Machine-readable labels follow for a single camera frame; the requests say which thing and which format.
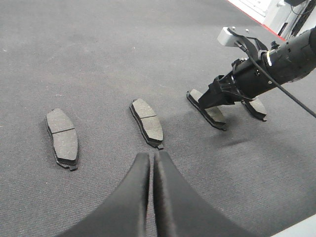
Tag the red right conveyor rail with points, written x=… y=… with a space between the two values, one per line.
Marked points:
x=253 y=14

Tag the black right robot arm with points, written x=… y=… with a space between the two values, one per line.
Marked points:
x=263 y=70

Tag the dark grey conveyor belt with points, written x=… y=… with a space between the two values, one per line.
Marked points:
x=91 y=59

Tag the grey brake pad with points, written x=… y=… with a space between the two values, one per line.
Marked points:
x=64 y=139
x=148 y=122
x=256 y=108
x=213 y=115

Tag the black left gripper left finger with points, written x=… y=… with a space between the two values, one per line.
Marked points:
x=123 y=213

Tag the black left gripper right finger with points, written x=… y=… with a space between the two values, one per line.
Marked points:
x=180 y=211

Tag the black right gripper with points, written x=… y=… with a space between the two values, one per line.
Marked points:
x=244 y=81

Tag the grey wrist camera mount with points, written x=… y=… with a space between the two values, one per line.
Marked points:
x=228 y=37

